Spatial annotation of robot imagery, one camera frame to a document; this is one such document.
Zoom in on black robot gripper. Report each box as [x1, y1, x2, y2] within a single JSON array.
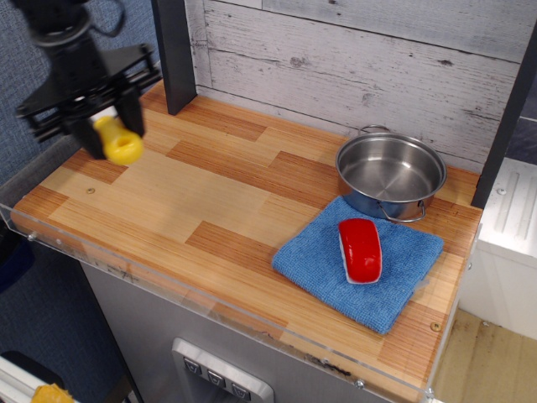
[[17, 33, 161, 160]]

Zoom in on white knife with yellow handle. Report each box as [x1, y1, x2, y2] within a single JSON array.
[[93, 116, 143, 165]]

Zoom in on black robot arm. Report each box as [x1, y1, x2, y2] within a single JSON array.
[[13, 1, 161, 165]]

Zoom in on clear acrylic table guard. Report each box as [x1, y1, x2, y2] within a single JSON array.
[[0, 60, 482, 403]]

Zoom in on grey toy fridge cabinet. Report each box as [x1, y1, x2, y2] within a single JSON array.
[[83, 264, 425, 402]]

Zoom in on blue microfibre cloth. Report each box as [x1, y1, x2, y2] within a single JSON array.
[[272, 197, 444, 334]]

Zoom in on silver dispenser button panel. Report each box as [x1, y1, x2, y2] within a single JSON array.
[[171, 338, 274, 402]]

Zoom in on red and white toy sushi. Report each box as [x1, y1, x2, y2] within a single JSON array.
[[338, 218, 383, 285]]

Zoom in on stainless steel pot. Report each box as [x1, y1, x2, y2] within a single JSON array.
[[335, 125, 447, 223]]

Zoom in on white ribbed side cabinet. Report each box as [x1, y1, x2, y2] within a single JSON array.
[[459, 158, 536, 339]]

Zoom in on dark grey left post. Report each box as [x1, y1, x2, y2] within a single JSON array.
[[152, 0, 197, 115]]

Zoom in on dark grey post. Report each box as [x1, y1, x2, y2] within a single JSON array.
[[471, 27, 536, 209], [152, 0, 197, 115]]

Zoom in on dark grey right post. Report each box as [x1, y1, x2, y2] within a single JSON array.
[[471, 27, 536, 209]]

